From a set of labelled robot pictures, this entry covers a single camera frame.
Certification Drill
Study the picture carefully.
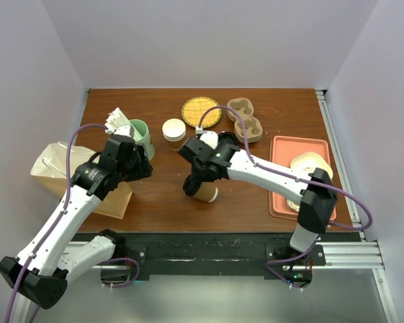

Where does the aluminium frame rail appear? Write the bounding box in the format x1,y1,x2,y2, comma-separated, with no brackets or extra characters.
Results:
11,240,400,323

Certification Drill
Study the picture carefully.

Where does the white square bowl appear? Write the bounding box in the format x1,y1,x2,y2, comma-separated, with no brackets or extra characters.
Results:
290,151,333,180

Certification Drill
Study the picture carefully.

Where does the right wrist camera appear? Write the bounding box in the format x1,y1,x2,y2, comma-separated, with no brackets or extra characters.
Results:
195,126,218,149

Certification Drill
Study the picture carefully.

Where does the stack of paper cups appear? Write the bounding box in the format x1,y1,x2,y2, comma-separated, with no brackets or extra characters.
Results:
162,118,187,151

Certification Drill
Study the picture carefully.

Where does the stack of black lids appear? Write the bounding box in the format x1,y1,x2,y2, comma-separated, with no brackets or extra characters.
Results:
218,132,238,145

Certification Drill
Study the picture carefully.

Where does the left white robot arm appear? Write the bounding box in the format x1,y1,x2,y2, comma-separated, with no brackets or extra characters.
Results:
0,135,153,310

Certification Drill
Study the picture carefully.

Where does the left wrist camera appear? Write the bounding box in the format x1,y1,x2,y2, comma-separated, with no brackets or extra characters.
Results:
114,124,137,140

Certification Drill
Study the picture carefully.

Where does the floral patterned small dish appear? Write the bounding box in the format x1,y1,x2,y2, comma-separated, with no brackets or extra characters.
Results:
286,199,300,213

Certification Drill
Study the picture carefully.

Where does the green straw holder cup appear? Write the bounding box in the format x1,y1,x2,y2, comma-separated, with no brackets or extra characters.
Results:
130,119,155,161

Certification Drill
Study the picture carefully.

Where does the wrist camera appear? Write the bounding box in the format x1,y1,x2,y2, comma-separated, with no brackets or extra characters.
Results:
195,126,218,149
114,124,137,140

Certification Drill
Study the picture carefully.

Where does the white wrapped straws bundle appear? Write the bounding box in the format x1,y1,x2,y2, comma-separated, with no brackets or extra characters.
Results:
104,108,131,135

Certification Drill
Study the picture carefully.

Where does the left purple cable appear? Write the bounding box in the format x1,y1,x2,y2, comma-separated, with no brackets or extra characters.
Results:
5,123,142,323

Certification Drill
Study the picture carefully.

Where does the cardboard cup carrier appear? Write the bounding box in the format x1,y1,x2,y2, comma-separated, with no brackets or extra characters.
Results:
227,98,263,143

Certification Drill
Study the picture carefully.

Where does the brown paper bag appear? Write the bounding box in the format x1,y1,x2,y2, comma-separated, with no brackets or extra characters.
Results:
30,141,133,219

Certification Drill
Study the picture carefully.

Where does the yellow woven coaster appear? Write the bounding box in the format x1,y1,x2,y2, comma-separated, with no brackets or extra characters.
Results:
181,97,222,129

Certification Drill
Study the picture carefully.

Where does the pink plastic tray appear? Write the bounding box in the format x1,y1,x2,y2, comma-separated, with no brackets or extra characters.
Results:
269,136,331,221

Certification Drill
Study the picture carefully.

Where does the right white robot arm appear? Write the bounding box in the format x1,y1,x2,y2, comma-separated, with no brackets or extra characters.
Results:
178,137,337,264

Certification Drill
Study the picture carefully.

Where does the black coffee cup lid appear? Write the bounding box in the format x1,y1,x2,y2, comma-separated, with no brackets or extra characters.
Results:
182,175,201,196

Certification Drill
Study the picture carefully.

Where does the brown paper coffee cup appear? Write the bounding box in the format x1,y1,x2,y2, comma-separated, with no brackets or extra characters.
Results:
193,182,219,203

